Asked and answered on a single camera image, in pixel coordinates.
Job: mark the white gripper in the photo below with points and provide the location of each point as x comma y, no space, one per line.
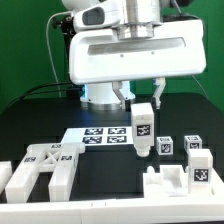
176,49

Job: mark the white chair seat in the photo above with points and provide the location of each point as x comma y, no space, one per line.
174,181

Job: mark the white chair back frame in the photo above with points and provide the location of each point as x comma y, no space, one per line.
59,159

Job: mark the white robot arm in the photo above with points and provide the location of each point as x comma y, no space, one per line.
138,18

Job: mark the white tag sheet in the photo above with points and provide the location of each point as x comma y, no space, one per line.
93,136

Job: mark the white tagged cube left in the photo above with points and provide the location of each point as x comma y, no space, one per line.
164,145

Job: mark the white tagged cube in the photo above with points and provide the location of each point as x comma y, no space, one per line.
164,145
192,142

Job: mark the white tagged cube right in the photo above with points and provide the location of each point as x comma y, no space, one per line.
192,142

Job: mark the white obstacle fence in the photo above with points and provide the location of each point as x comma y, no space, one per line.
204,209

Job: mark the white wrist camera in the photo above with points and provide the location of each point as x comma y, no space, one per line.
105,14

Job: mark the black camera stand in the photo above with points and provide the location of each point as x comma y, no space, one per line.
66,26

